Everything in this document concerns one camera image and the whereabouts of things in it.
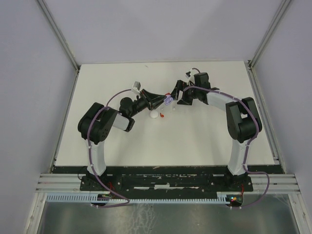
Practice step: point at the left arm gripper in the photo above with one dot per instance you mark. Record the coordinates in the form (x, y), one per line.
(147, 95)

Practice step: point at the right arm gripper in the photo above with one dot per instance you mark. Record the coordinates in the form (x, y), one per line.
(180, 85)

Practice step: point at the lavender round charging case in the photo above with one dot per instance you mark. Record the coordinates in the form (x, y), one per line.
(168, 100)

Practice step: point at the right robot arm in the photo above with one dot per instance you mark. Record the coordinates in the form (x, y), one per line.
(243, 121)

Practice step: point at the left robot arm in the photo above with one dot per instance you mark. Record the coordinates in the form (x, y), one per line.
(97, 122)

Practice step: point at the white round charging case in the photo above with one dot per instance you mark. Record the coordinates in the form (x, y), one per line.
(154, 114)

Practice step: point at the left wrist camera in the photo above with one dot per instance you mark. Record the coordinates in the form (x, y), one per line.
(136, 87)

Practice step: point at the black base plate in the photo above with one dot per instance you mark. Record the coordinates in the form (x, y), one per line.
(205, 178)

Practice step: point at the right aluminium frame post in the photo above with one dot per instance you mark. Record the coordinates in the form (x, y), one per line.
(273, 26)

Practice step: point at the aluminium frame post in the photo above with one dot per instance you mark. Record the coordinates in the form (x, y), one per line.
(57, 32)
(273, 26)

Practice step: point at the left aluminium frame post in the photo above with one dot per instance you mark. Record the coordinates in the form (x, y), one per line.
(57, 32)

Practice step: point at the front aluminium rail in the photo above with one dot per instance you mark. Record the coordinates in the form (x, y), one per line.
(69, 183)

